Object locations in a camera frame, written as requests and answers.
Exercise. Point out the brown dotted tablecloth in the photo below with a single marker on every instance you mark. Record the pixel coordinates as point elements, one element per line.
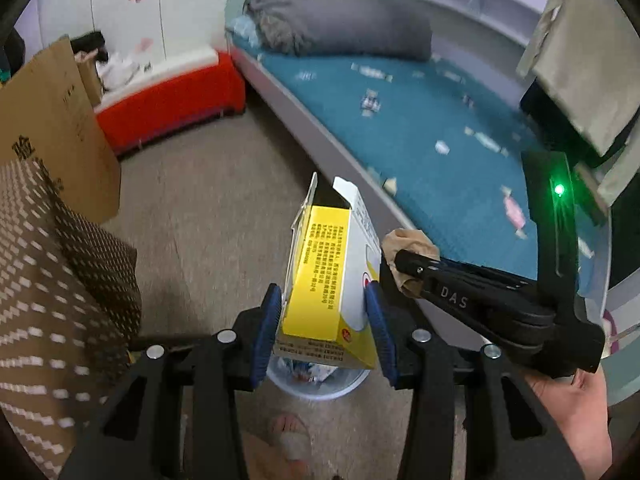
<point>55,310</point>

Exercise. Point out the large cardboard box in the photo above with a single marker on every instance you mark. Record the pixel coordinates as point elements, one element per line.
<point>55,125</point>

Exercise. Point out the tan paper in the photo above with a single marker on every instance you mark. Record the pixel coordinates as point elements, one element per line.
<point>407,242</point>

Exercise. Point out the beige hanging garment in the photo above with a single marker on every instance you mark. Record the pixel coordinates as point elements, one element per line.
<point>585,50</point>

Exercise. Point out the grey blanket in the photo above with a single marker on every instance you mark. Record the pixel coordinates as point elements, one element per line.
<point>345,25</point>

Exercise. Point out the yellow and white carton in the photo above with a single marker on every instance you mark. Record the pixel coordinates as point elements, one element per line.
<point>320,280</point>

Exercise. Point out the bed with blue sheet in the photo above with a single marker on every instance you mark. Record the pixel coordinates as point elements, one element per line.
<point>425,125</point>

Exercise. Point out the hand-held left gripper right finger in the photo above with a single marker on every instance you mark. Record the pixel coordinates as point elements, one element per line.
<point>381,330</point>

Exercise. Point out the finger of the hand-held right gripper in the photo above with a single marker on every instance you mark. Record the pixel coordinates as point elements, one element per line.
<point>465,305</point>
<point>500,282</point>

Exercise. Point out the person's bare foot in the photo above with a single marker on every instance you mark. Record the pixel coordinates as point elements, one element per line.
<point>290,440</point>

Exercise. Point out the person's right hand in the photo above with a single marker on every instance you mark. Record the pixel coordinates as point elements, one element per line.
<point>585,420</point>

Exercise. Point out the white plastic waste bin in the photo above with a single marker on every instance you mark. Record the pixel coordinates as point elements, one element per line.
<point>320,382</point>

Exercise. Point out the red storage box white lid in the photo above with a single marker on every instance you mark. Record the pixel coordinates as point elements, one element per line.
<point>170,100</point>

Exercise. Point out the white cloth pile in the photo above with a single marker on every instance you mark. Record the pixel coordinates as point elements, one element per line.
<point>117,72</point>

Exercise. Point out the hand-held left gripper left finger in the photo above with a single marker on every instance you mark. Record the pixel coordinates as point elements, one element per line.
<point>267,335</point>

